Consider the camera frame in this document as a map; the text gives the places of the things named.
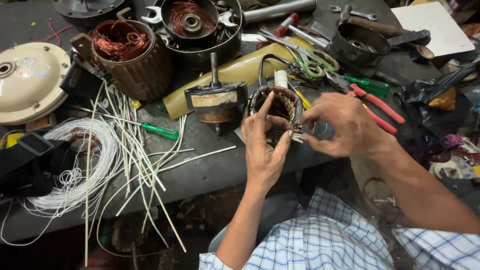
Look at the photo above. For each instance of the cream fan motor cover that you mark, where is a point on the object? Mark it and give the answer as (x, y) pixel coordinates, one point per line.
(30, 86)

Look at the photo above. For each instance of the black metal motor housing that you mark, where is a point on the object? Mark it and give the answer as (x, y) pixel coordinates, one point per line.
(360, 47)

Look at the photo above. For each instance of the brown motor stator core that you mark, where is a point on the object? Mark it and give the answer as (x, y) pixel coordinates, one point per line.
(285, 103)

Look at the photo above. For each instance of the blue checked shirt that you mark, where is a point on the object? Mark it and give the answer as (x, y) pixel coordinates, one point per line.
(330, 240)

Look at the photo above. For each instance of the person's left hand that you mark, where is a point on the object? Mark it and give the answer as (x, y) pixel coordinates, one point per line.
(262, 150)

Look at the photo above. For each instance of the brown ribbed housing with copper coil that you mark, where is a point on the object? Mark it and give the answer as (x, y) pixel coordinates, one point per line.
(131, 63)

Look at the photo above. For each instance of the black motor rotor with shaft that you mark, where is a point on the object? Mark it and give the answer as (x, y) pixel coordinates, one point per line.
(215, 97)

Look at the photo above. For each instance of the yellow fan blade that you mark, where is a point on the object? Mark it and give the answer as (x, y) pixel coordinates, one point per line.
(240, 71)

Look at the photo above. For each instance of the bundle of white sleeve strips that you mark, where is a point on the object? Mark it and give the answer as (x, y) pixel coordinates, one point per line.
(131, 150)

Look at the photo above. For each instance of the white plastic tube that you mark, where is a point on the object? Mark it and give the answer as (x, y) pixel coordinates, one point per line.
(281, 78)

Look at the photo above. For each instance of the person's right hand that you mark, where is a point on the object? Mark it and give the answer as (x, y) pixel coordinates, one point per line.
(348, 127)

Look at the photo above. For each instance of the black plastic bag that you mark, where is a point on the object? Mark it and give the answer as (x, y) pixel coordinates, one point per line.
(423, 101)

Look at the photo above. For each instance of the heap of scrap parts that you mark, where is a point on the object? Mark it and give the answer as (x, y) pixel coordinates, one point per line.
(455, 157)

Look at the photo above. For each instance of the black round pan of parts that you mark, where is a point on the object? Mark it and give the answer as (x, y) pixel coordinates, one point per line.
(202, 48)

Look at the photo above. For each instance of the dark round motor cover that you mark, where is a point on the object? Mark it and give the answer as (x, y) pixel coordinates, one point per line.
(88, 9)

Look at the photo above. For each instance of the grey metal pipe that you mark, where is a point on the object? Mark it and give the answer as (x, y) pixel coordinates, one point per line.
(277, 10)

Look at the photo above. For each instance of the silver spanner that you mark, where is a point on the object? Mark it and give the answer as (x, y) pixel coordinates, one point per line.
(354, 13)

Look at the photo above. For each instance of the white board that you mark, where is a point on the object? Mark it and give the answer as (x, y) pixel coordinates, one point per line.
(433, 28)

